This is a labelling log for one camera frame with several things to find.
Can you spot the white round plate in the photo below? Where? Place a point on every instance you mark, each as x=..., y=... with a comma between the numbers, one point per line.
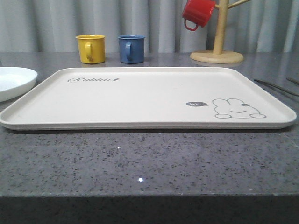
x=15, y=81

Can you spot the beige rabbit serving tray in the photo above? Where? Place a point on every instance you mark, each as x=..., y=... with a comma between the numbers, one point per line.
x=149, y=97

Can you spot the blue enamel mug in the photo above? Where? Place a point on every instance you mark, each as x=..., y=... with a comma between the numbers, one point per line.
x=131, y=48

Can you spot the yellow enamel mug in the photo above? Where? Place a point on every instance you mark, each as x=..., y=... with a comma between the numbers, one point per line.
x=91, y=48

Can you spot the wooden mug tree stand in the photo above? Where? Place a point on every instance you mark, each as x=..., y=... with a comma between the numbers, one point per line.
x=218, y=54

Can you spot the red enamel mug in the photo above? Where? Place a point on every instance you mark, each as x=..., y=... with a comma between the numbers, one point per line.
x=199, y=12

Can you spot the grey pleated curtain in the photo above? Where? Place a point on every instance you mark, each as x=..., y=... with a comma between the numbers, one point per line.
x=52, y=25

